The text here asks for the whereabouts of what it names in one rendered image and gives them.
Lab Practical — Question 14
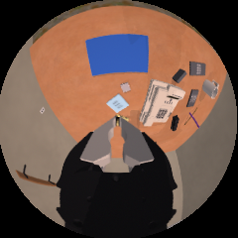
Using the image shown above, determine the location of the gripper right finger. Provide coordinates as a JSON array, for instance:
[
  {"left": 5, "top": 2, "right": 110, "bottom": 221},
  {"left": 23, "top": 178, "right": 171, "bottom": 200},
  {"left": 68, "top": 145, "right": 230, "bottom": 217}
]
[{"left": 118, "top": 116, "right": 178, "bottom": 190}]

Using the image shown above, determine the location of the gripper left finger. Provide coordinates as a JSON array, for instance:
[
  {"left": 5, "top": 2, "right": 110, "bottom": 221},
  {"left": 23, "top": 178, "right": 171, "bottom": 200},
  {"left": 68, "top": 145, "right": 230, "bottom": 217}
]
[{"left": 57, "top": 116, "right": 118, "bottom": 188}]

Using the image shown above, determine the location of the beige desk phone body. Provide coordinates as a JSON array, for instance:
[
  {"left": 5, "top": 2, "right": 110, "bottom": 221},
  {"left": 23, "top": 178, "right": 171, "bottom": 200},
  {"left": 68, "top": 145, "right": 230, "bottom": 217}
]
[{"left": 139, "top": 79, "right": 185, "bottom": 123}]

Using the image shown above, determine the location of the beige telephone handset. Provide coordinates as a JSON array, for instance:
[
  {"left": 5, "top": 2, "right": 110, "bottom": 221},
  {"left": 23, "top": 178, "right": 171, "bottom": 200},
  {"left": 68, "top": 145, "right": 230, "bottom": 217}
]
[{"left": 143, "top": 87, "right": 168, "bottom": 126}]

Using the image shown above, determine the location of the white mug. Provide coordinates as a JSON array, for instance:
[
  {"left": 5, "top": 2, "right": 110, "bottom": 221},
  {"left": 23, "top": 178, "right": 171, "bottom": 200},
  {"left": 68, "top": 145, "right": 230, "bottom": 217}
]
[{"left": 202, "top": 79, "right": 219, "bottom": 99}]

